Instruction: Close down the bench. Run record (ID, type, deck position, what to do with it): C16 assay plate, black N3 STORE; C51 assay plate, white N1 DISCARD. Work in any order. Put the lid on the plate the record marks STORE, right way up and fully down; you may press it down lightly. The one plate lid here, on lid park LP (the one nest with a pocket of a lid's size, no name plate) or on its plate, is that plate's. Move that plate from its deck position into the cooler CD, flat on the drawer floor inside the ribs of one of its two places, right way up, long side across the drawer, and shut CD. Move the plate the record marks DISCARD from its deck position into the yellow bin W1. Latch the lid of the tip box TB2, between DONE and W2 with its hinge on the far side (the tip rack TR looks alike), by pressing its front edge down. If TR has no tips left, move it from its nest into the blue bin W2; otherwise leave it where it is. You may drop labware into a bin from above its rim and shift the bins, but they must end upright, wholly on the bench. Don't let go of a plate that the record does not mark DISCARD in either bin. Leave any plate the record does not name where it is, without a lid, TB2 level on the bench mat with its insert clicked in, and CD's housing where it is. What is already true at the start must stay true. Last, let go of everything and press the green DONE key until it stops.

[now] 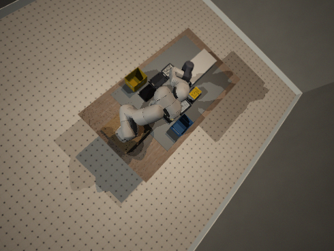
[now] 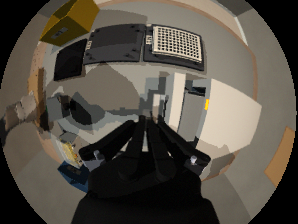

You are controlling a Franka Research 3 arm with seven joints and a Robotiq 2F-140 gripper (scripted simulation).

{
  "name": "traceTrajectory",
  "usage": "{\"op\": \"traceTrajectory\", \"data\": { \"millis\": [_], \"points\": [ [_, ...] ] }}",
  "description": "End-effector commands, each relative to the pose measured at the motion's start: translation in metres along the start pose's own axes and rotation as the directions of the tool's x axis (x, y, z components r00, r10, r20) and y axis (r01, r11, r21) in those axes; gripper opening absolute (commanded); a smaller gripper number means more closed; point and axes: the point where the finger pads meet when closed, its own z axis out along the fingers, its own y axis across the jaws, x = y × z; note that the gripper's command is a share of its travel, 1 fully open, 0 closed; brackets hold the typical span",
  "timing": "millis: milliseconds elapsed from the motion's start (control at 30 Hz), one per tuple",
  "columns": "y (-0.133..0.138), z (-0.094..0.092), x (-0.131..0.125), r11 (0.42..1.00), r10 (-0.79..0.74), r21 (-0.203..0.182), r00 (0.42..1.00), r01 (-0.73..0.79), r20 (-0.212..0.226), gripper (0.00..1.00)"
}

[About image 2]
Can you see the grey bench mat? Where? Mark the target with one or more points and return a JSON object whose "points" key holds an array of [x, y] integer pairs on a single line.
{"points": [[108, 94]]}

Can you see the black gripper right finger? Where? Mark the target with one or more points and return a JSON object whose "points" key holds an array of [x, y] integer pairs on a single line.
{"points": [[178, 147]]}

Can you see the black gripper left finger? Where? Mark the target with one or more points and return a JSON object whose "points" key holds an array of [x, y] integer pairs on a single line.
{"points": [[104, 150]]}

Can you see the dark blue bin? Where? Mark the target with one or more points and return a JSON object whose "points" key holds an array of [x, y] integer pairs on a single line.
{"points": [[79, 176]]}

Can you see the yellow bin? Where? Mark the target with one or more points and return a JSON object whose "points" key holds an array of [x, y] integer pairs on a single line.
{"points": [[77, 22]]}

